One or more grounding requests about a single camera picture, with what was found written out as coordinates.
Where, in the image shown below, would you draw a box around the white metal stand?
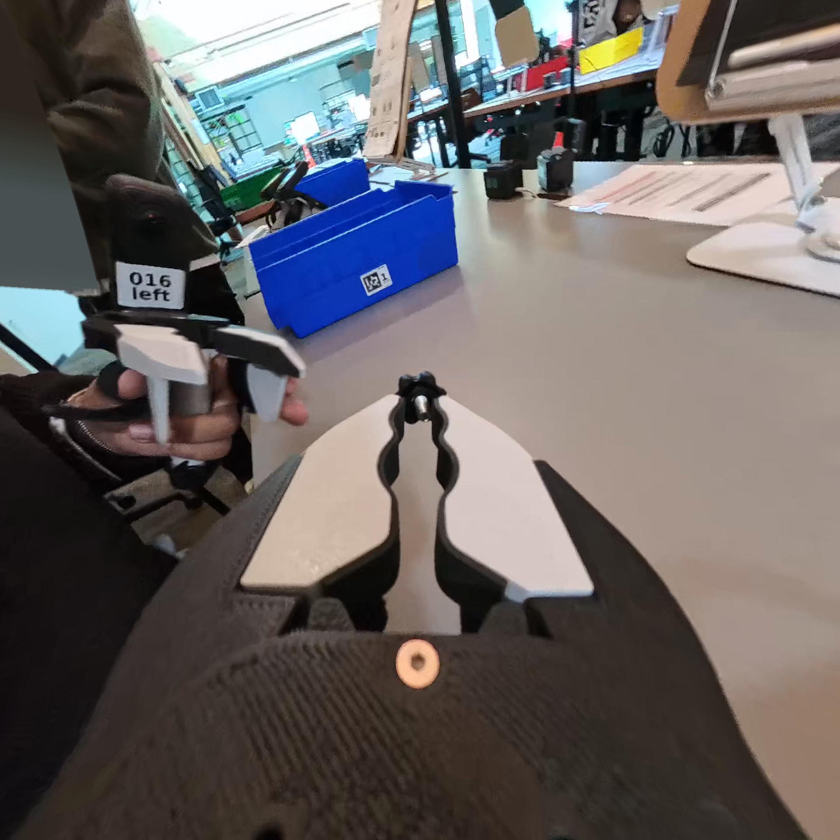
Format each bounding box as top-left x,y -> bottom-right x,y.
686,112 -> 840,298

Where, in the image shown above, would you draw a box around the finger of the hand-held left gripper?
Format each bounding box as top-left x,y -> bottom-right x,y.
115,325 -> 211,447
210,327 -> 308,424

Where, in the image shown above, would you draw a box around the blue bin with tag label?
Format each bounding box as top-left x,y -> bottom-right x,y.
248,180 -> 459,340

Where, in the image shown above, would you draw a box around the red storage bin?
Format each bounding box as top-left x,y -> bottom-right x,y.
525,56 -> 571,89

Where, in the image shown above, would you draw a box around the green crate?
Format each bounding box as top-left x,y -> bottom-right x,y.
220,167 -> 283,211

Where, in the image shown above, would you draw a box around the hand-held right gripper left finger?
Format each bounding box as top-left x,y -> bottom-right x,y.
239,394 -> 409,632

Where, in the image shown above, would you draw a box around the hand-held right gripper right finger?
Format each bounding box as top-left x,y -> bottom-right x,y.
428,395 -> 597,634

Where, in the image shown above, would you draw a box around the black star knob screw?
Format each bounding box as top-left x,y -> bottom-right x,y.
395,371 -> 448,424

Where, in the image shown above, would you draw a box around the small yellow box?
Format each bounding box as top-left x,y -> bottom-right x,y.
579,28 -> 645,74

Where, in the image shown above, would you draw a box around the black box green buttons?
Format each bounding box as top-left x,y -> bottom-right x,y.
484,161 -> 524,200

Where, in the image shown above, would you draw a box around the person's left forearm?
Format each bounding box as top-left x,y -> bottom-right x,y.
0,371 -> 99,473

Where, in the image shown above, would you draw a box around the printed paper sheet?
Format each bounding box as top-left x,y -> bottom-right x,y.
554,162 -> 811,227

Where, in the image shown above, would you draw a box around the person's left hand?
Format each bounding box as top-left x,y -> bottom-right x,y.
66,367 -> 311,462

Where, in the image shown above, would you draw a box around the background workbench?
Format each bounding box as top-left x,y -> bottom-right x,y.
462,66 -> 660,161

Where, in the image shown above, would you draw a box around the cardboard sign board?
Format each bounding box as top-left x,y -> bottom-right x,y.
363,0 -> 419,160

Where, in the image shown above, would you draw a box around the plain blue storage bin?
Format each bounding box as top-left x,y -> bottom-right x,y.
292,157 -> 371,210

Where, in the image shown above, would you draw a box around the black grey battery pack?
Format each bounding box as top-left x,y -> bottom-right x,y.
537,148 -> 576,198

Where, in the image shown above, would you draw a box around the black support pole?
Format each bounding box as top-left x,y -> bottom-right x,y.
433,0 -> 473,169

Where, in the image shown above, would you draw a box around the black chair base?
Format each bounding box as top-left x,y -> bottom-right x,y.
105,459 -> 231,526

